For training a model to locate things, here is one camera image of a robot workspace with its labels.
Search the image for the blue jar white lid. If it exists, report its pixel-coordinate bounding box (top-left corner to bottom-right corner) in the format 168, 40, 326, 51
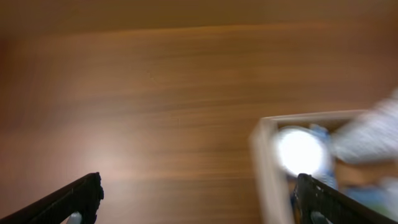
274, 124, 338, 189

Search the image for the white cardboard box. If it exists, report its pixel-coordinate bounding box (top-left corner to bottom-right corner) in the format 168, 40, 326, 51
248, 108, 398, 224

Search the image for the white cream tube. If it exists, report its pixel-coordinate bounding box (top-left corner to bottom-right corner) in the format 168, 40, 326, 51
331, 90, 397, 164

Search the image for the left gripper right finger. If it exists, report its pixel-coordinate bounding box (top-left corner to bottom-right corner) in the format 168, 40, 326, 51
294, 174, 397, 224

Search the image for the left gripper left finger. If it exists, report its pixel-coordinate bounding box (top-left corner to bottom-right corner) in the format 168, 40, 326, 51
1, 172, 104, 224

